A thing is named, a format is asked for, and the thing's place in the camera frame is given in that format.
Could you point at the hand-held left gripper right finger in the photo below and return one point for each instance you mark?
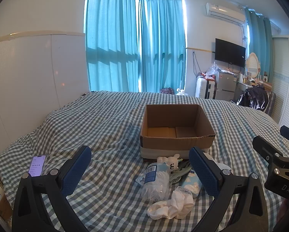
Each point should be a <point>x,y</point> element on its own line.
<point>202,171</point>

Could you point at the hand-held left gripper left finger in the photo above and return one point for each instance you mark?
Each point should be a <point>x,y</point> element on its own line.
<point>76,171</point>

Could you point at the white plush bear toy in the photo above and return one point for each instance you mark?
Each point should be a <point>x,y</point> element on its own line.
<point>169,160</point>

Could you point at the cardboard box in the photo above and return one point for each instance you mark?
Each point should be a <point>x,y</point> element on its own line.
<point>175,140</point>

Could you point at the clear cotton swab jar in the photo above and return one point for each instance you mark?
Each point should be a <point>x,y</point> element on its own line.
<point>156,181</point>

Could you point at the blue white tissue pack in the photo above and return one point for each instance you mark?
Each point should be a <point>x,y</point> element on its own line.
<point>190,183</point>

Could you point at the smartphone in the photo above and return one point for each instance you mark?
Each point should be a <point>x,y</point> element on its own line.
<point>37,165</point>

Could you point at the white socks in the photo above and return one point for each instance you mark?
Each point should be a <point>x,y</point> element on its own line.
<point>171,205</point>

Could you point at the green checked blanket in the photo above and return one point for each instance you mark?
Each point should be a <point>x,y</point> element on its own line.
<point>98,125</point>

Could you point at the black plastic bag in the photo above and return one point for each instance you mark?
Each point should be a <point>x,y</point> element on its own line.
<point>253,98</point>

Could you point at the white wardrobe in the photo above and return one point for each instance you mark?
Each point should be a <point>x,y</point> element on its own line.
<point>285,77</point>

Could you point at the white dressing table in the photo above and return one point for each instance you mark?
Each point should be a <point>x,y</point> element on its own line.
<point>242,87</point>

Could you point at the silver mini fridge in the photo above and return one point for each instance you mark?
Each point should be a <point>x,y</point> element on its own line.
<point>225,84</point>

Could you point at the white oval mirror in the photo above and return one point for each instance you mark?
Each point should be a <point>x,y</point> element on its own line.
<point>253,64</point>

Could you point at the white plastic bag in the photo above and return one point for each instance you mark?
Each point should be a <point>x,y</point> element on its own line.
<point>181,91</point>

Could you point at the white suitcase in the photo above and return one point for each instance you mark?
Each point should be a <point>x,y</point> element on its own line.
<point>203,87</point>

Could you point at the floral bag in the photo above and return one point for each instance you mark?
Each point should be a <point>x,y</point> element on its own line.
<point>166,91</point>

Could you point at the clear plastic bag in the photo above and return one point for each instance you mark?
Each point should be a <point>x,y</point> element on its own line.
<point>210,70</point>

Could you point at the narrow teal curtain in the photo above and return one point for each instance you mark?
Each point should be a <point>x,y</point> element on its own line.
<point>259,43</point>

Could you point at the white air conditioner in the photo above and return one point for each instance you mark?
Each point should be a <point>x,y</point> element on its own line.
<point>225,12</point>

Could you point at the wide teal curtain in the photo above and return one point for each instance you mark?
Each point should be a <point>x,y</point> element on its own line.
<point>110,36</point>

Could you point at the black wall television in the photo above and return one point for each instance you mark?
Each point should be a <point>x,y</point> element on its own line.
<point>230,52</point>

